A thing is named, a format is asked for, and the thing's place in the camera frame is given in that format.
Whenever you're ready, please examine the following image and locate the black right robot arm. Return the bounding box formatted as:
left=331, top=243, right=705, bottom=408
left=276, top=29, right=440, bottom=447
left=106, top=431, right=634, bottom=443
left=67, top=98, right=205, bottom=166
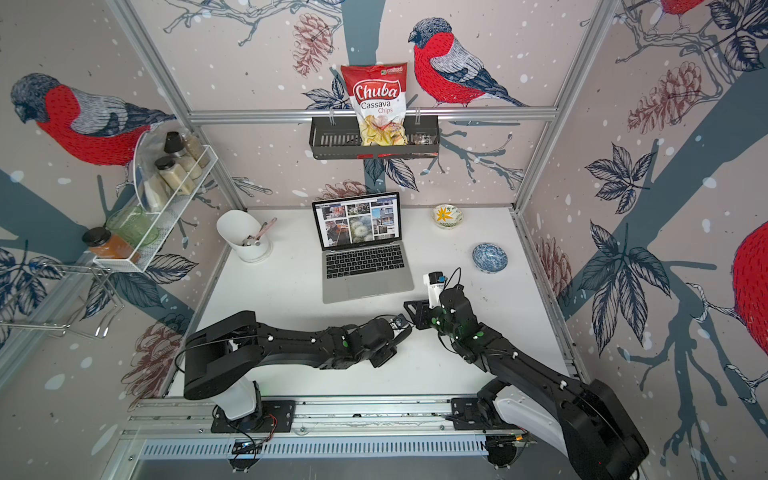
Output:
left=403, top=285, right=649, bottom=479

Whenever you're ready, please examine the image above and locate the blue patterned ceramic bowl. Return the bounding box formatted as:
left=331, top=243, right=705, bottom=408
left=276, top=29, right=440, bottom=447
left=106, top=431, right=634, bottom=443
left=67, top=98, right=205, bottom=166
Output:
left=471, top=242, right=508, bottom=274

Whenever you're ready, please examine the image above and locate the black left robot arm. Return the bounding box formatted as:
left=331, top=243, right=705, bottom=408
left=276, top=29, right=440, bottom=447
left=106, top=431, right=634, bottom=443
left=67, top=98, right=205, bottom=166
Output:
left=180, top=310, right=413, bottom=420

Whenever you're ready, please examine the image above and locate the chrome wire wall rack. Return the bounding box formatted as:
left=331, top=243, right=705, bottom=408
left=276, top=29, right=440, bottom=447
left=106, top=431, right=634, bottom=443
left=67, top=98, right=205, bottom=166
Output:
left=1, top=261, right=125, bottom=339

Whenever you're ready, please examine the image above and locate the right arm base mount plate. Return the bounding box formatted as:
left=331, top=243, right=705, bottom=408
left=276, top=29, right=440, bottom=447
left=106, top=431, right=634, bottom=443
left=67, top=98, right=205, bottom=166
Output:
left=445, top=397, right=526, bottom=433

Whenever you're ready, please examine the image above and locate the yellow flower ceramic bowl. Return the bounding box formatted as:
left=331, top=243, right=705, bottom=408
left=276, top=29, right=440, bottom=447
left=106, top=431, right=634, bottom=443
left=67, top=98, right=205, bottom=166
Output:
left=432, top=204, right=463, bottom=230

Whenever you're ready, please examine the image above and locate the silver laptop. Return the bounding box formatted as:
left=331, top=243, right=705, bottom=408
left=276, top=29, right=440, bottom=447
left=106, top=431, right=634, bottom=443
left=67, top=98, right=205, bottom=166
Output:
left=312, top=192, right=414, bottom=304

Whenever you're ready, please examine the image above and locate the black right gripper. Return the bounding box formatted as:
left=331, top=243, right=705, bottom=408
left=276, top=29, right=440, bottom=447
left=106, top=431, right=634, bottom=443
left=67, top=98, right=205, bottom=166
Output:
left=402, top=298, right=460, bottom=342

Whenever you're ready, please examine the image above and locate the pink handled utensil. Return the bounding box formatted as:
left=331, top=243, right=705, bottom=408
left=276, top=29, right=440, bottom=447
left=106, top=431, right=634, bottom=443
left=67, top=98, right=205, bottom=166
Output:
left=241, top=217, right=277, bottom=247

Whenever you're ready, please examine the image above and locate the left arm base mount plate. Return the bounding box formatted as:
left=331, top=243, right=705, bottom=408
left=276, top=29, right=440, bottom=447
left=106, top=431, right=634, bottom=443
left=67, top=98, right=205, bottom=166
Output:
left=211, top=400, right=296, bottom=434

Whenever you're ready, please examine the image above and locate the red cassava chips bag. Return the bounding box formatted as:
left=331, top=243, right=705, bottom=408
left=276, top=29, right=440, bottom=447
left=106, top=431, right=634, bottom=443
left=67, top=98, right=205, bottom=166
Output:
left=341, top=63, right=407, bottom=146

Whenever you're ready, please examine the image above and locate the orange jar with black lid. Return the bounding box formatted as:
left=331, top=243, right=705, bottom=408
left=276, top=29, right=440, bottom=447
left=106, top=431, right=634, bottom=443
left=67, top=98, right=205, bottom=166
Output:
left=82, top=227, right=140, bottom=262

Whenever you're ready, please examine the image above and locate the beige bottle black cap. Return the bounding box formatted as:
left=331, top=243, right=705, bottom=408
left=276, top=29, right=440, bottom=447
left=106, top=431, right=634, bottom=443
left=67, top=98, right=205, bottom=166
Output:
left=154, top=156, right=195, bottom=196
left=164, top=131, right=208, bottom=179

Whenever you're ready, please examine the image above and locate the black wall basket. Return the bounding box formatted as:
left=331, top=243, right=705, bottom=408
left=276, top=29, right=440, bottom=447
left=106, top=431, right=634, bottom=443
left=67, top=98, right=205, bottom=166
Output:
left=309, top=116, right=440, bottom=160

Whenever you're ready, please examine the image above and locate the white utensil holder cup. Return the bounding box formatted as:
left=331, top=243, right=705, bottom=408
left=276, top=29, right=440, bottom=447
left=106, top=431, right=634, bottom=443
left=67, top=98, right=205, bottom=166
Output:
left=216, top=210, right=273, bottom=264

